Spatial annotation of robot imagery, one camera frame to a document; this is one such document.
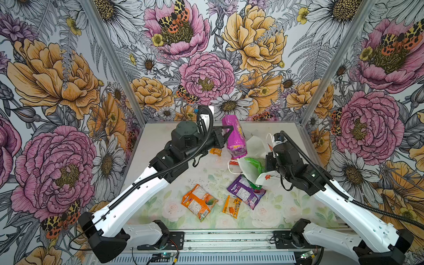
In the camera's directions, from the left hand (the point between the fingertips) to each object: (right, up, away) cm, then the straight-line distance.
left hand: (232, 133), depth 60 cm
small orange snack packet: (-6, -10, +45) cm, 46 cm away
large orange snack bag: (-14, -33, +23) cm, 43 cm away
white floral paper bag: (+15, -7, +28) cm, 33 cm away
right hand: (+17, -10, +13) cm, 24 cm away
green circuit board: (-29, -52, +11) cm, 61 cm away
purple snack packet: (+7, -28, +29) cm, 41 cm away
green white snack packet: (+14, -27, +27) cm, 41 cm away
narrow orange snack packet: (+1, -35, +23) cm, 42 cm away
